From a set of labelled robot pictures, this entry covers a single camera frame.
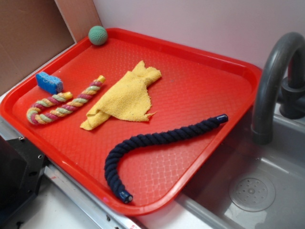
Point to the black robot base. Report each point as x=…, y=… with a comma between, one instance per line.
x=21, y=167

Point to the blue sponge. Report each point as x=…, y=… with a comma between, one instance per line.
x=49, y=83

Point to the red plastic tray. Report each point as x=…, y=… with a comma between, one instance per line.
x=195, y=85

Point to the yellow microfibre cloth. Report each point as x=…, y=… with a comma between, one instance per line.
x=127, y=100

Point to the green dimpled ball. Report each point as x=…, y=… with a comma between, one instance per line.
x=98, y=35

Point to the grey sink basin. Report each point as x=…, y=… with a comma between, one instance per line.
x=282, y=162

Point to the sink drain strainer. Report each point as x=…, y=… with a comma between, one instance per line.
x=252, y=193

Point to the grey curved faucet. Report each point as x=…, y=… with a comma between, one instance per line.
x=283, y=82

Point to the brown cardboard panel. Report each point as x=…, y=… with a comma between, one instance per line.
x=32, y=32

